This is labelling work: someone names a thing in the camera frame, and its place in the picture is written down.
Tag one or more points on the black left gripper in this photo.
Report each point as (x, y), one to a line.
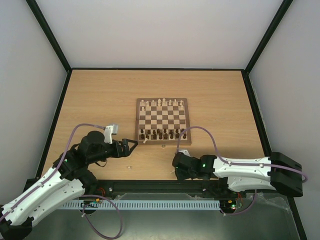
(126, 152)

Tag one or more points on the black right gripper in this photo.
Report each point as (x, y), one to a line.
(176, 163)

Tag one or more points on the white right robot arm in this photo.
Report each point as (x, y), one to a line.
(250, 172)

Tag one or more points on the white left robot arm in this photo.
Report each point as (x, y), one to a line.
(69, 178)

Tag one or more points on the wooden chess board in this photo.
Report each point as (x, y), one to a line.
(163, 125)

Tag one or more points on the clear plastic sheet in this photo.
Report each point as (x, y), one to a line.
(274, 200)

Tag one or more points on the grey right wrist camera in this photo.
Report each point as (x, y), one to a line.
(184, 151)

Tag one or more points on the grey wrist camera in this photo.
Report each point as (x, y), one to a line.
(109, 131)
(184, 151)

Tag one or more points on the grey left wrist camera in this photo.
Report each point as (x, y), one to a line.
(109, 131)

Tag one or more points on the white slotted cable duct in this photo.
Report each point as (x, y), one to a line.
(212, 205)

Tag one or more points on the black enclosure frame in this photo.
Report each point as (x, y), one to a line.
(216, 188)

